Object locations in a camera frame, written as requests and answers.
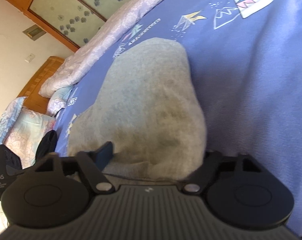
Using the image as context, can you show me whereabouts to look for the grey sweatpants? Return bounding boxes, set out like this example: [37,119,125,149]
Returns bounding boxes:
[67,38,206,181]

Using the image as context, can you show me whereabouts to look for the light blue floral pillow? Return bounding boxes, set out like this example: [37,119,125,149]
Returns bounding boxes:
[0,96,27,144]

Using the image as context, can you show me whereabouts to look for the pastel floral pillow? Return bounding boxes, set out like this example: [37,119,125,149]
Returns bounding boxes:
[4,108,55,168]

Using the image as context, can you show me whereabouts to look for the black folded garment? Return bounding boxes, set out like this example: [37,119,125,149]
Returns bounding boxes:
[35,130,58,162]

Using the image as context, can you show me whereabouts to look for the wooden headboard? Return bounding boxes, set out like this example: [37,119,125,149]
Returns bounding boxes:
[18,56,64,114]

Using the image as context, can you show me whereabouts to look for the small floral pillow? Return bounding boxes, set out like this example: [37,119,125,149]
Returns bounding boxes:
[46,86,73,116]

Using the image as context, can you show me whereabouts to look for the blue patterned bed cover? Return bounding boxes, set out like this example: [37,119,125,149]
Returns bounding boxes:
[55,0,302,236]

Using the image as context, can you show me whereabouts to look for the wooden frosted glass wardrobe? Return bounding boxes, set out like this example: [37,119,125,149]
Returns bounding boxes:
[6,0,130,51]

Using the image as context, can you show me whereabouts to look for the lilac floral quilt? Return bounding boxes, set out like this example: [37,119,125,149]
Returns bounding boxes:
[39,0,163,98]

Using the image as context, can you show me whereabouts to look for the white wall switch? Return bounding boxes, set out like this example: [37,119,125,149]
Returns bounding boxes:
[24,54,35,63]

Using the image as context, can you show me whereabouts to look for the grey wall panel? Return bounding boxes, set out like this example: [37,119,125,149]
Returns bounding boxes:
[22,24,46,41]

